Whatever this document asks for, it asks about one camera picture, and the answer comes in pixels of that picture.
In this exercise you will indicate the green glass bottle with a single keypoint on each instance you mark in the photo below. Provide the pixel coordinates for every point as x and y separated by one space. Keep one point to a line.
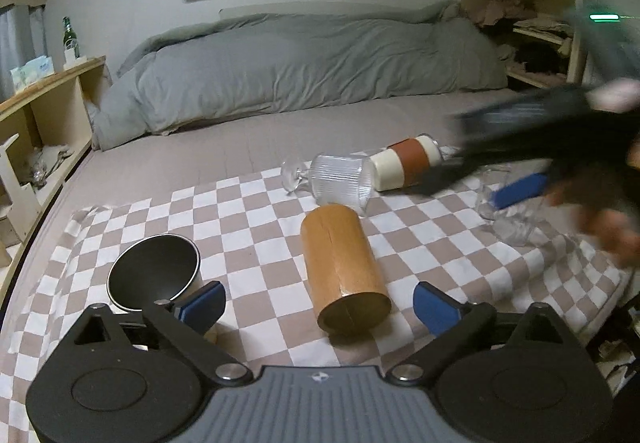
70 41

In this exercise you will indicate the cream cup brown sleeve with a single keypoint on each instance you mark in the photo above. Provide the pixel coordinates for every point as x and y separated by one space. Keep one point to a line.
404 163

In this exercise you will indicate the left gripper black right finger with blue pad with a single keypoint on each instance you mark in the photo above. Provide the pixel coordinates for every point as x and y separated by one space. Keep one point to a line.
458 330

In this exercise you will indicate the clear glass cup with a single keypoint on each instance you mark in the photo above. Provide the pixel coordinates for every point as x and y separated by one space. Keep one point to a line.
513 225

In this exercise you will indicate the wooden shelf of bed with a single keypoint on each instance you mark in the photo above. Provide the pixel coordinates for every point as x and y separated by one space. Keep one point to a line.
52 112
535 42

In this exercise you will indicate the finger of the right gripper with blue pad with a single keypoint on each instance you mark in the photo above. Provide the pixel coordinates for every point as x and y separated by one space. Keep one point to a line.
529 187

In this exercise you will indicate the grey duvet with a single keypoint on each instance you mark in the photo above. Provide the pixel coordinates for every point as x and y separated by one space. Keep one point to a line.
268 63

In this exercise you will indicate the wooden shelf right of bed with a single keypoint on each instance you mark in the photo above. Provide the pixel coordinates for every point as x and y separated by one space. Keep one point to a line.
535 42

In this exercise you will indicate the wooden cylindrical cup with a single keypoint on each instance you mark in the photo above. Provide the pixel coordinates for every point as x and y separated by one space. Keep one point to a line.
346 286

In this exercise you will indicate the checkered beige white blanket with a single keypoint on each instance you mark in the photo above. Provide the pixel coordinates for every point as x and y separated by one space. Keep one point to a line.
247 230

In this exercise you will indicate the wooden shelf left of bed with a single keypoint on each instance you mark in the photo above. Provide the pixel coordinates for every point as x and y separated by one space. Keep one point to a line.
52 112

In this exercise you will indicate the person's hand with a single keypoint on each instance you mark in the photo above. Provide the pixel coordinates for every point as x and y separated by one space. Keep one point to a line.
587 194

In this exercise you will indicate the ribbed clear glass goblet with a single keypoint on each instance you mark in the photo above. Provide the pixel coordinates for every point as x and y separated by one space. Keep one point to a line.
332 179

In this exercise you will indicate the tissue pack on shelf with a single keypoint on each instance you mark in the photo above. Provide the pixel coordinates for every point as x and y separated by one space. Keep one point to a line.
33 71

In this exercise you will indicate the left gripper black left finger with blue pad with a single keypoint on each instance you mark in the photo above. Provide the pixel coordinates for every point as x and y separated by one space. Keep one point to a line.
181 327

